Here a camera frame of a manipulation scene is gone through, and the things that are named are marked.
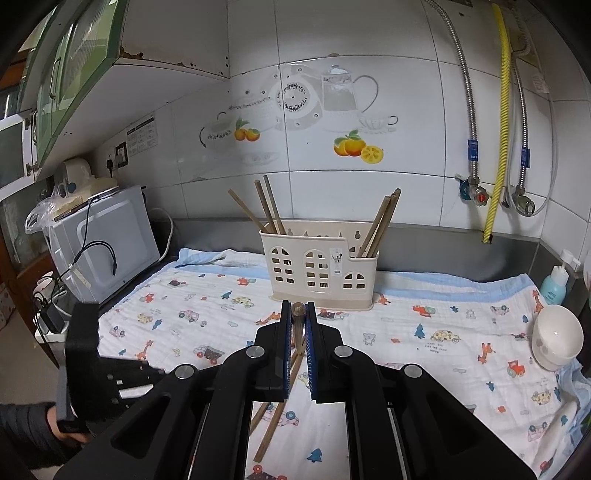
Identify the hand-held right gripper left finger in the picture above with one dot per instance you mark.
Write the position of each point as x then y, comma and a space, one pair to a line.
284, 364

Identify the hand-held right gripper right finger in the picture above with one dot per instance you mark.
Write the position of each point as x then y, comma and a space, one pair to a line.
314, 364

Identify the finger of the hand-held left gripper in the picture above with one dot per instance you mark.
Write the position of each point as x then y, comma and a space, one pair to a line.
143, 392
134, 367

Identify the wooden chopstick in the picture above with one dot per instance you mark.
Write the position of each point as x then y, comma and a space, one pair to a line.
263, 415
277, 410
298, 323

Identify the beige plastic utensil holder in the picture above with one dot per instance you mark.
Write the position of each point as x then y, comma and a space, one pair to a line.
318, 272

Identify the bunch of wooden chopsticks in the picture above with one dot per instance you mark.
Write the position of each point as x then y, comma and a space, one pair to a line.
378, 226

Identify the person's left forearm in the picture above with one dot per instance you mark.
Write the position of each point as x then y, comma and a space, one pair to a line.
25, 434

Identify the person's left hand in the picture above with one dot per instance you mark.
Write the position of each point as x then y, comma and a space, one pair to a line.
54, 425

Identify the white power strip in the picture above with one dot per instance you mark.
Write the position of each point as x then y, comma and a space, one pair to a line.
51, 334

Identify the black power adapter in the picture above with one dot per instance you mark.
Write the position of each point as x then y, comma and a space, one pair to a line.
54, 318

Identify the printed cartoon blanket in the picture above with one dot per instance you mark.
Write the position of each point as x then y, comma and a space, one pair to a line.
415, 350

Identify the white microwave oven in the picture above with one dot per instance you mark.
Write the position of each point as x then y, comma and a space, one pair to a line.
106, 240

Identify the clear plastic bag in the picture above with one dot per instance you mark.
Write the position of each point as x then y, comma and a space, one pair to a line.
41, 212

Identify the white ceramic bowl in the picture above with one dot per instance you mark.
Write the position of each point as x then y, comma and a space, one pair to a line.
556, 337

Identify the blue pump bottle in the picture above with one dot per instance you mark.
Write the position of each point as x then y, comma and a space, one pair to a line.
556, 284

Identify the metal water valve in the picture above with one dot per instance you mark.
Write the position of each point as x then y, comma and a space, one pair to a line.
522, 202

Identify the wall switch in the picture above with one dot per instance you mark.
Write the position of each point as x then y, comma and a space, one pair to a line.
121, 154

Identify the wall label sticker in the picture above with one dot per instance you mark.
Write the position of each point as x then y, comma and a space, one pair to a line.
141, 136

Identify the green wall cabinet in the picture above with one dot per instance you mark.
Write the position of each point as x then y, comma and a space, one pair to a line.
74, 69

